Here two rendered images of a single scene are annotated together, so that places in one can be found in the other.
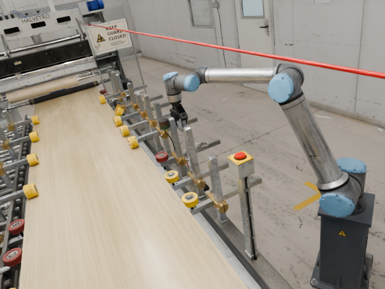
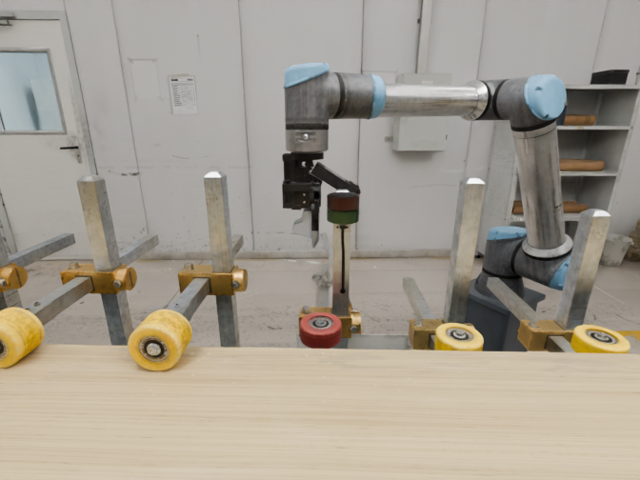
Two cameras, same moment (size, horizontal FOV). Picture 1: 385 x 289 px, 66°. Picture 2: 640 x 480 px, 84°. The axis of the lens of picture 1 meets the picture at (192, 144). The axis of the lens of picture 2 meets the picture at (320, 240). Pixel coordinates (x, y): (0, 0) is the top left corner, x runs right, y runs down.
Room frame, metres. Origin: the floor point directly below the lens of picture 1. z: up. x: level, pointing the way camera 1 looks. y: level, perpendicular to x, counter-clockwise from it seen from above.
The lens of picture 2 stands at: (1.43, 0.75, 1.27)
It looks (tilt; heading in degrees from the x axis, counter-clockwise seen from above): 18 degrees down; 292
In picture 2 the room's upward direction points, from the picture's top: straight up
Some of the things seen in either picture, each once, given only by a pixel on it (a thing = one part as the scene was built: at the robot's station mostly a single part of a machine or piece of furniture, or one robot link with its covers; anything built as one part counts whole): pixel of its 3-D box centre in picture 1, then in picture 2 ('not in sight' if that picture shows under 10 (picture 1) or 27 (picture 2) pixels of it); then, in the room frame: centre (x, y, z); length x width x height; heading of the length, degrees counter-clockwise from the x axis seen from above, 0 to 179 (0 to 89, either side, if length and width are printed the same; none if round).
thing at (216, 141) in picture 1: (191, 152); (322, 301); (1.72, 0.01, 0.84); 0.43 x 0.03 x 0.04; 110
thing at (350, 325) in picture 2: (178, 158); (330, 322); (1.66, 0.11, 0.85); 0.13 x 0.06 x 0.05; 20
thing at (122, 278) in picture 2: (151, 121); (100, 278); (2.13, 0.27, 0.95); 0.13 x 0.06 x 0.05; 20
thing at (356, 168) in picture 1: (348, 176); (508, 249); (1.22, -0.77, 0.79); 0.17 x 0.15 x 0.18; 138
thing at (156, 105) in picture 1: (164, 134); (225, 283); (1.88, 0.18, 0.94); 0.03 x 0.03 x 0.48; 20
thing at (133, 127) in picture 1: (154, 119); (100, 271); (2.16, 0.25, 0.95); 0.50 x 0.04 x 0.04; 110
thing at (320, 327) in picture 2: (163, 161); (320, 346); (1.65, 0.21, 0.85); 0.08 x 0.08 x 0.11
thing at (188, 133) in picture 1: (195, 165); (457, 290); (1.41, 0.01, 0.93); 0.03 x 0.03 x 0.48; 20
